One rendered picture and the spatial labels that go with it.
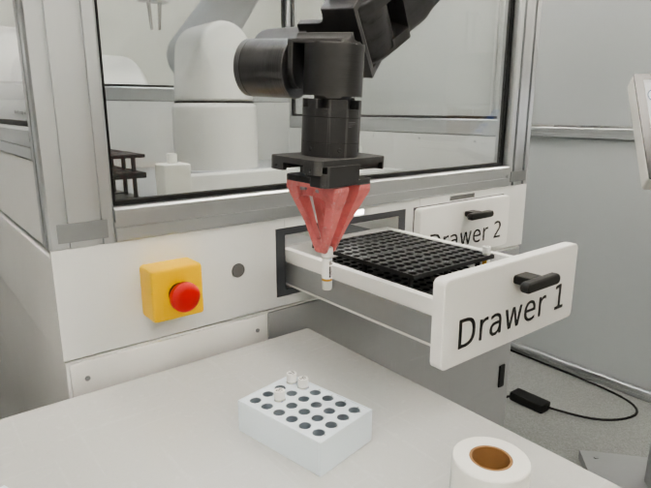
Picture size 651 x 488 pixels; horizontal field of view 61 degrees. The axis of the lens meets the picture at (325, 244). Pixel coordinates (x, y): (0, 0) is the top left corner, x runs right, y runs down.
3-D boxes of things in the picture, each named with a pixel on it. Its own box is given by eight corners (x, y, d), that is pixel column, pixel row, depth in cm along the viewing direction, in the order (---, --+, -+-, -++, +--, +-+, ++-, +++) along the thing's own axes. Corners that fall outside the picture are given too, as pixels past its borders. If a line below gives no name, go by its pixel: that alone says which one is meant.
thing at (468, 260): (494, 258, 83) (494, 254, 83) (414, 280, 72) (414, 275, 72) (483, 256, 84) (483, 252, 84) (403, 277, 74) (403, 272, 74)
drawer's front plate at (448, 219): (506, 243, 124) (510, 195, 122) (418, 265, 107) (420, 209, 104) (500, 242, 125) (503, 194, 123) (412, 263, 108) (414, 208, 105)
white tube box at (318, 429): (371, 440, 60) (372, 409, 59) (320, 477, 54) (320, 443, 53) (291, 401, 68) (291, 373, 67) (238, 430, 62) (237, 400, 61)
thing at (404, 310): (554, 305, 81) (558, 264, 79) (438, 351, 65) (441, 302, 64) (368, 251, 111) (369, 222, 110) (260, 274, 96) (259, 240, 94)
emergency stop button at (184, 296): (202, 310, 73) (201, 281, 72) (174, 317, 70) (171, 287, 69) (193, 303, 75) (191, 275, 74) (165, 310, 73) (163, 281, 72)
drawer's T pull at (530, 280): (560, 283, 70) (562, 273, 69) (527, 295, 65) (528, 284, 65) (535, 277, 72) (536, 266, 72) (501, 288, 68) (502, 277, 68)
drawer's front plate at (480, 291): (571, 316, 81) (578, 242, 78) (440, 372, 63) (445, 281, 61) (559, 312, 82) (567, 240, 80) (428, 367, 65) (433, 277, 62)
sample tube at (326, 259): (335, 289, 58) (335, 246, 57) (327, 291, 57) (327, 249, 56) (325, 286, 59) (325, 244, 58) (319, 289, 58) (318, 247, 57)
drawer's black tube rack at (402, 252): (491, 294, 84) (494, 254, 83) (412, 321, 74) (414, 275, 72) (388, 263, 101) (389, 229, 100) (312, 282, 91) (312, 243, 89)
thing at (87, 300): (521, 244, 131) (527, 183, 128) (63, 362, 70) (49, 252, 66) (293, 196, 204) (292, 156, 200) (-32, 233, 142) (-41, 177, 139)
